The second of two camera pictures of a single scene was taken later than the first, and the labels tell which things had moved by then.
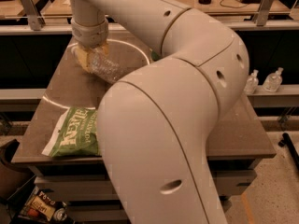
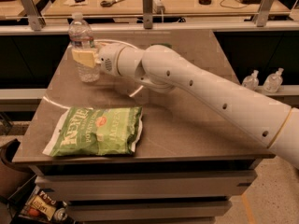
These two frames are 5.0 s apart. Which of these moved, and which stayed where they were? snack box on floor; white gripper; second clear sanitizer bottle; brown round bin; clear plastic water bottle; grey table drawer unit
Moved: white gripper; clear plastic water bottle
Stayed: brown round bin; second clear sanitizer bottle; snack box on floor; grey table drawer unit
